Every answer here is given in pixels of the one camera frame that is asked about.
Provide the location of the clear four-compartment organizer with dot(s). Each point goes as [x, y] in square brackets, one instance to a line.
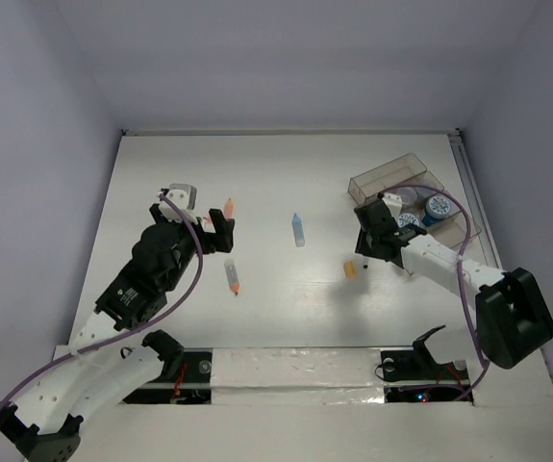
[420, 202]

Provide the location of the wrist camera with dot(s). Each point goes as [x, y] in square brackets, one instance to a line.
[182, 195]
[393, 202]

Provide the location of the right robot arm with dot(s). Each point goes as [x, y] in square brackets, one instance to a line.
[512, 319]

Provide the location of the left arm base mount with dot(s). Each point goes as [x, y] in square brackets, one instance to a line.
[191, 385]

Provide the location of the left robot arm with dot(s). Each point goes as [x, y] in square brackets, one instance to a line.
[118, 349]

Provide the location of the clear paperclip jar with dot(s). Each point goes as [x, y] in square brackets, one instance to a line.
[426, 189]
[408, 196]

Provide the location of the blue highlighter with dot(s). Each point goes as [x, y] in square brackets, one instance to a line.
[298, 231]

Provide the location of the yellow highlighter cap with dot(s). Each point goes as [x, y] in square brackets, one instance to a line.
[349, 269]

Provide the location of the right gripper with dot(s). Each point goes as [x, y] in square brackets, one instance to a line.
[363, 245]

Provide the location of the blue paint jar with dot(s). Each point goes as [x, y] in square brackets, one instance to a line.
[437, 208]
[408, 219]

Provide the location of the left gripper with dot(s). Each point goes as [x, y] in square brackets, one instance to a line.
[220, 241]

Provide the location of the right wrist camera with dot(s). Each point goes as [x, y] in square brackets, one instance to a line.
[393, 202]

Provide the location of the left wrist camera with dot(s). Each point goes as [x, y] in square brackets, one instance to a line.
[182, 195]

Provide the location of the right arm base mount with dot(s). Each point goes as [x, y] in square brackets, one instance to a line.
[412, 375]

